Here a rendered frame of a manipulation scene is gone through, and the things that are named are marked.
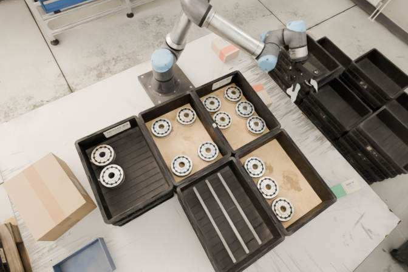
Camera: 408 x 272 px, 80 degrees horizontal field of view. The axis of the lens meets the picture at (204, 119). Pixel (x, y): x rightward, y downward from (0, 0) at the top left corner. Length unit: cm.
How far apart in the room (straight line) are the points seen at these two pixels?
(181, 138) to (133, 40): 174
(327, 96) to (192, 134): 134
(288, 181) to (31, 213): 114
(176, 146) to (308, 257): 83
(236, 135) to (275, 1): 249
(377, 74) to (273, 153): 143
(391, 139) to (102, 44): 268
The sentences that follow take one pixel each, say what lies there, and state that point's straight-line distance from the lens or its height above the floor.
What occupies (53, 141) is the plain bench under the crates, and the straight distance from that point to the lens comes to 154.
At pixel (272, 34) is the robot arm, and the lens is 119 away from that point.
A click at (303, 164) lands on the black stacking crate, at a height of 89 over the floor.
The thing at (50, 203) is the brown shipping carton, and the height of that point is 86.
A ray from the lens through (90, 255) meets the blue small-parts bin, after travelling 135.
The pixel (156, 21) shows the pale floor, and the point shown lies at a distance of 299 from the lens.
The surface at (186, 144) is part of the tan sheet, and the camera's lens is 124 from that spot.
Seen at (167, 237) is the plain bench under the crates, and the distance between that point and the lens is 129.
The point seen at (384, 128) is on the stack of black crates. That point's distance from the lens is 221.
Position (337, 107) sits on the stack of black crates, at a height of 38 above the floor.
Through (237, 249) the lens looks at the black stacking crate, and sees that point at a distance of 119.
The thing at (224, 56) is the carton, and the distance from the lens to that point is 165.
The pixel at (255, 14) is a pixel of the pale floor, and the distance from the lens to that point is 324.
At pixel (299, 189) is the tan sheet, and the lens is 131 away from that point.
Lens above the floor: 199
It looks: 63 degrees down
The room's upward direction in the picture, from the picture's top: 11 degrees clockwise
